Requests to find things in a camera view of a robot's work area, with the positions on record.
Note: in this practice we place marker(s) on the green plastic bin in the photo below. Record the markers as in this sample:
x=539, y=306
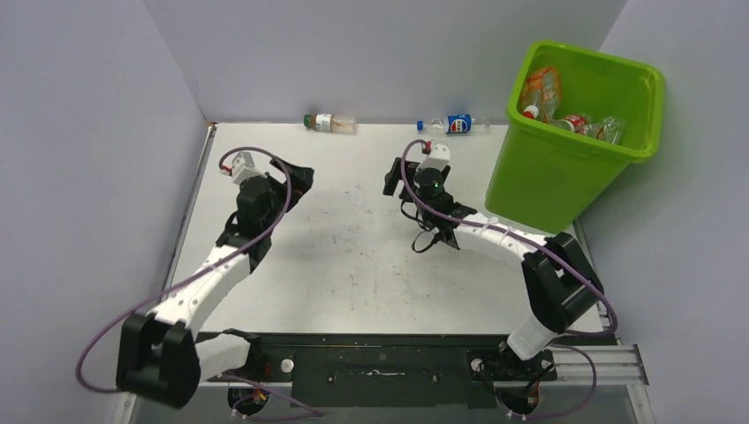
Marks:
x=545, y=177

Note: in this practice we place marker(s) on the far pepsi bottle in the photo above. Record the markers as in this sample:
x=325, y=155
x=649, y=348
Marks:
x=454, y=125

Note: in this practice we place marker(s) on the red label clear bottle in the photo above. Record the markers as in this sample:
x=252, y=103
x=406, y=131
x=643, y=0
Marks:
x=572, y=122

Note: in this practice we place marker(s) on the blue label water bottle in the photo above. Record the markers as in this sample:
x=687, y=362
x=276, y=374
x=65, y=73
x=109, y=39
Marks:
x=610, y=130

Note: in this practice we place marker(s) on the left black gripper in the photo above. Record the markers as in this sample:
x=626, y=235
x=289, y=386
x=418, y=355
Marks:
x=300, y=178

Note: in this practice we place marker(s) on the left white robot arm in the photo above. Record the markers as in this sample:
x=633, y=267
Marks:
x=162, y=356

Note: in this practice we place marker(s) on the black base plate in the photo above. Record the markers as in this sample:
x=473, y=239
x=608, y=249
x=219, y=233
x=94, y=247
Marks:
x=370, y=370

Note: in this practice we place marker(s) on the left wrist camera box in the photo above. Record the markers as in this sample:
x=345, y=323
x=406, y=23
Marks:
x=240, y=167

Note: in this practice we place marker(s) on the red blue label bottle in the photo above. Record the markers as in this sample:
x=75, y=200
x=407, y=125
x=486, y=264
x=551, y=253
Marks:
x=531, y=111

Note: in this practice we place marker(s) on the orange bottle white cap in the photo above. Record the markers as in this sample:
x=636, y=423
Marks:
x=543, y=88

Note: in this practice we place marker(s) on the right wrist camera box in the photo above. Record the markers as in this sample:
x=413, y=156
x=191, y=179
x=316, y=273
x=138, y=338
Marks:
x=437, y=156

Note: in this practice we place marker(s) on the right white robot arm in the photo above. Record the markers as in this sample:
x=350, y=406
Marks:
x=561, y=284

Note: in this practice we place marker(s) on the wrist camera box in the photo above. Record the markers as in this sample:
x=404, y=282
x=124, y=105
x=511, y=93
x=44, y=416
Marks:
x=240, y=167
x=437, y=156

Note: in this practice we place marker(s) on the green cap brown bottle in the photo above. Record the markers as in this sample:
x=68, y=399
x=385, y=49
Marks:
x=330, y=123

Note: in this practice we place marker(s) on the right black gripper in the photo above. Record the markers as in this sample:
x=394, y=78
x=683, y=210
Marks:
x=393, y=177

